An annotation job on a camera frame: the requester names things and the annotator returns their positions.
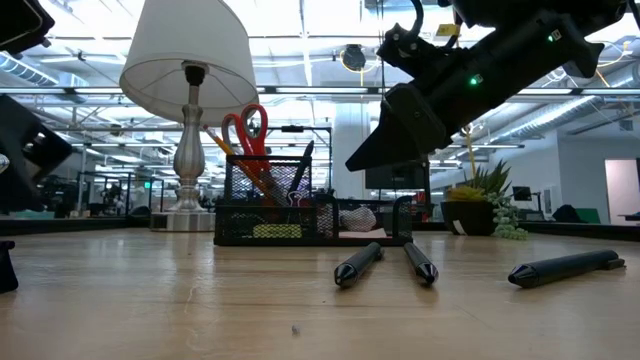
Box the black hanging cable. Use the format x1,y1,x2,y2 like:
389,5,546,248
377,0,389,101

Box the potted succulent plant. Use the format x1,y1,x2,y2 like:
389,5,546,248
439,159,530,242

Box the clear bundled cable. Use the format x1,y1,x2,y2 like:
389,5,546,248
339,205,378,233

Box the red handled scissors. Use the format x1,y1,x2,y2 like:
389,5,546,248
221,102,281,206

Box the black pen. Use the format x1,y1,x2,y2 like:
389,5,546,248
285,139,316,197
333,241,385,289
403,241,440,287
507,248,627,290

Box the black office chair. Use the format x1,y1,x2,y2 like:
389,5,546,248
551,203,585,224

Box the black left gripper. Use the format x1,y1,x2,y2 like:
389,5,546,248
0,0,74,214

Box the black mesh desk organizer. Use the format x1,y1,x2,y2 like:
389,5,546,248
213,153,414,247

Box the pink sticky note pad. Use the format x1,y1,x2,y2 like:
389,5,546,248
339,227,389,240

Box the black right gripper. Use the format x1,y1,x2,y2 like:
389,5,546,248
344,23,502,174

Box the black ceiling cable reel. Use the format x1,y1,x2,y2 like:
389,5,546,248
341,43,368,73

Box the black aluminium table frame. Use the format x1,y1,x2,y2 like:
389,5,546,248
0,214,640,243

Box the yellow hanging cable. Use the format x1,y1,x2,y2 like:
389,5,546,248
459,124,477,177

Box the white shade table lamp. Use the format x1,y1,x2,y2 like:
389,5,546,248
118,0,261,233

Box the black monitor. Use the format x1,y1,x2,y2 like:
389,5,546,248
364,159,431,191

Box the yellow pencil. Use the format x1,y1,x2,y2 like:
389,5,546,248
201,124,275,204

